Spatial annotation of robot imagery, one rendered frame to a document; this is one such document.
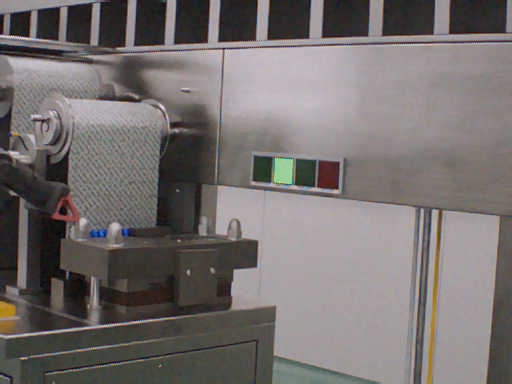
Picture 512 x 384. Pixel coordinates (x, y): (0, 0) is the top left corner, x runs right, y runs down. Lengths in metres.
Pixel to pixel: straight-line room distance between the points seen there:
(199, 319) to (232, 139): 0.42
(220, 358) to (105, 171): 0.46
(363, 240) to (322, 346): 0.63
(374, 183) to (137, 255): 0.47
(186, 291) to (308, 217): 3.16
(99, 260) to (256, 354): 0.42
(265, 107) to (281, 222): 3.19
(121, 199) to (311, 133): 0.44
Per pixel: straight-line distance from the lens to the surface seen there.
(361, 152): 1.84
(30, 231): 2.04
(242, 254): 2.04
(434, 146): 1.74
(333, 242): 4.94
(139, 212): 2.10
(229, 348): 1.98
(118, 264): 1.83
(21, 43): 2.29
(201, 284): 1.94
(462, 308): 4.50
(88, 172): 2.01
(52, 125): 1.99
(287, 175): 1.95
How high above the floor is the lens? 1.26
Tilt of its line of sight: 3 degrees down
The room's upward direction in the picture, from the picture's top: 3 degrees clockwise
